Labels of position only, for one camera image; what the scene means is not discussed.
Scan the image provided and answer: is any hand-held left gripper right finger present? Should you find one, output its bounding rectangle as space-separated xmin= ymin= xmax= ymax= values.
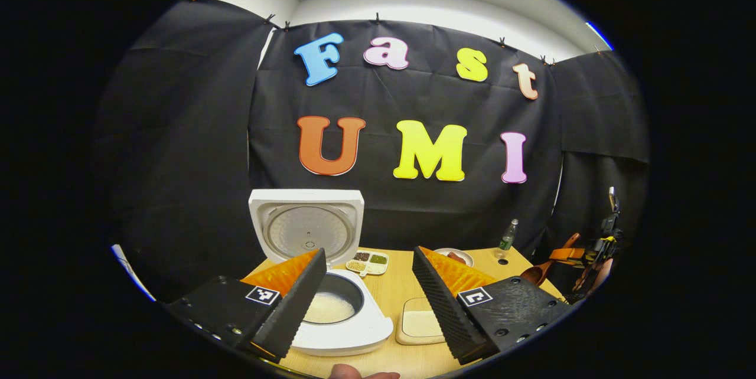
xmin=412 ymin=246 xmax=572 ymax=366

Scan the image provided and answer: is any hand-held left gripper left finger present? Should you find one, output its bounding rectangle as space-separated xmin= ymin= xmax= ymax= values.
xmin=168 ymin=248 xmax=327 ymax=363

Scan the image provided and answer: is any brown wooden spoon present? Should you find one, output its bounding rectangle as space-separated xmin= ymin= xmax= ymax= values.
xmin=520 ymin=233 xmax=582 ymax=286

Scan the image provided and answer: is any white rice cooker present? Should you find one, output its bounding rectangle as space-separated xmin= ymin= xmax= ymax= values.
xmin=249 ymin=189 xmax=395 ymax=357

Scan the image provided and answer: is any white round plate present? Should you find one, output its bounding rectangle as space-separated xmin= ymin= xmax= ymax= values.
xmin=433 ymin=247 xmax=475 ymax=269

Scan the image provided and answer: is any clear plastic water bottle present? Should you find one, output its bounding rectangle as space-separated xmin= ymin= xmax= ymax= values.
xmin=495 ymin=218 xmax=520 ymax=253

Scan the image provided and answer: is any white divided grain dish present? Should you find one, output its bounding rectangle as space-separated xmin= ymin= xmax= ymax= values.
xmin=346 ymin=250 xmax=390 ymax=278

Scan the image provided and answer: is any white side table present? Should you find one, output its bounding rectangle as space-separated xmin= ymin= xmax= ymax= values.
xmin=111 ymin=243 xmax=157 ymax=303

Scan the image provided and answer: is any black backdrop cloth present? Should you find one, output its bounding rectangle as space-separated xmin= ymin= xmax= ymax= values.
xmin=97 ymin=0 xmax=650 ymax=303

